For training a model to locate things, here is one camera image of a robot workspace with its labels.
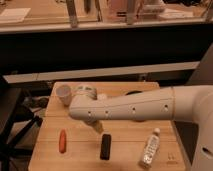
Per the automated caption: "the white paper cup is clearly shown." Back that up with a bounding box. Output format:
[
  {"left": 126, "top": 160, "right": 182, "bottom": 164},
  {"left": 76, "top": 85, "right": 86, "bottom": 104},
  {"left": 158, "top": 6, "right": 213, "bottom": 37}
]
[{"left": 56, "top": 85, "right": 72, "bottom": 106}]

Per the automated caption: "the white paper sheet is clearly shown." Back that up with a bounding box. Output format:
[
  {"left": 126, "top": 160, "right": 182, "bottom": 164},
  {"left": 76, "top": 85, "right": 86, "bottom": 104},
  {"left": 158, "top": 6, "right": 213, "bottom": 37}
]
[{"left": 0, "top": 8, "right": 30, "bottom": 24}]

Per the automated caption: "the white sponge block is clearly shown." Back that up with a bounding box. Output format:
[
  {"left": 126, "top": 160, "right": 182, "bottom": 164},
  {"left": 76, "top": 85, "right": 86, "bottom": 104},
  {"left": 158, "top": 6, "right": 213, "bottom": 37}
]
[{"left": 97, "top": 94, "right": 108, "bottom": 100}]

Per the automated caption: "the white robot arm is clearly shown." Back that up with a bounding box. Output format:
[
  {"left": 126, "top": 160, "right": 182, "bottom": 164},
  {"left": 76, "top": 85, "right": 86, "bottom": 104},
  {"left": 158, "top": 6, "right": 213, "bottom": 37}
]
[{"left": 69, "top": 85, "right": 213, "bottom": 171}]

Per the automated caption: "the black stand left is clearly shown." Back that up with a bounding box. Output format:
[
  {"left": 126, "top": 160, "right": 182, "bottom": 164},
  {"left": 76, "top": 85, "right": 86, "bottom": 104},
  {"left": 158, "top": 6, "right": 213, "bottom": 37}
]
[{"left": 0, "top": 75, "right": 44, "bottom": 171}]

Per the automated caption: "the green ceramic bowl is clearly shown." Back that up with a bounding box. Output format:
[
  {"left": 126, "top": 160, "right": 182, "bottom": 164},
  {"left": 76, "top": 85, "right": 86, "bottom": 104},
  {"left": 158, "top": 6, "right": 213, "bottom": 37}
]
[{"left": 125, "top": 90, "right": 145, "bottom": 122}]

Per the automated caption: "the black rectangular block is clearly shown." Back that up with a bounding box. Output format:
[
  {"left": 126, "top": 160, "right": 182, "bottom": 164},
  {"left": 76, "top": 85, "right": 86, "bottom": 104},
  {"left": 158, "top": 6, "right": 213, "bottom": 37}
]
[{"left": 100, "top": 134, "right": 111, "bottom": 160}]

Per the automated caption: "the white plastic bottle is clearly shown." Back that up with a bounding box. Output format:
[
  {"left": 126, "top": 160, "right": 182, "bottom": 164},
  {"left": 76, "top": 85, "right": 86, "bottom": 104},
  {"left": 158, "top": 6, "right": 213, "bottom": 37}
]
[{"left": 139, "top": 128, "right": 160, "bottom": 168}]

